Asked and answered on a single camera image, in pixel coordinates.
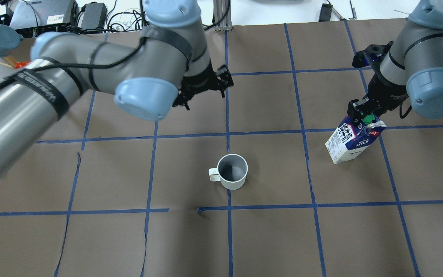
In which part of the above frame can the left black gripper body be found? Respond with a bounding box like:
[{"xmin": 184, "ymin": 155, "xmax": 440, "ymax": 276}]
[{"xmin": 177, "ymin": 63, "xmax": 216, "ymax": 101}]

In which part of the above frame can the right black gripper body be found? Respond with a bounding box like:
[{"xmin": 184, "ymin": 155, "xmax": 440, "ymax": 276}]
[{"xmin": 352, "ymin": 41, "xmax": 408, "ymax": 116}]

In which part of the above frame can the blue white milk carton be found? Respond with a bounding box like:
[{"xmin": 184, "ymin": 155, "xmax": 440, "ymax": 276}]
[{"xmin": 325, "ymin": 115, "xmax": 387, "ymax": 164}]

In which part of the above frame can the white grey mug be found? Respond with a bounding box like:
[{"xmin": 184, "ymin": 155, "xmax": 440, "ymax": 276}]
[{"xmin": 208, "ymin": 154, "xmax": 248, "ymax": 190}]

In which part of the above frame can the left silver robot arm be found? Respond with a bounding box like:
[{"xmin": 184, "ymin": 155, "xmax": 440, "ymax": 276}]
[{"xmin": 0, "ymin": 0, "xmax": 234, "ymax": 177}]

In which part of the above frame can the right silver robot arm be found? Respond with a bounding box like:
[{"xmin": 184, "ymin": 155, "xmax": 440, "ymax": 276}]
[{"xmin": 347, "ymin": 0, "xmax": 443, "ymax": 127}]

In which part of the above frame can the black power adapter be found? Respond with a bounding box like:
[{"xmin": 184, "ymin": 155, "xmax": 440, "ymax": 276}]
[{"xmin": 77, "ymin": 2, "xmax": 107, "ymax": 34}]

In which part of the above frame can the grey projector box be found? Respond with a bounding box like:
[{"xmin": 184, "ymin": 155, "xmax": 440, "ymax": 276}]
[{"xmin": 10, "ymin": 0, "xmax": 80, "ymax": 38}]

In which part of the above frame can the aluminium frame post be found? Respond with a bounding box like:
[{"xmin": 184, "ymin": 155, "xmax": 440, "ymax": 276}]
[{"xmin": 211, "ymin": 0, "xmax": 233, "ymax": 31}]

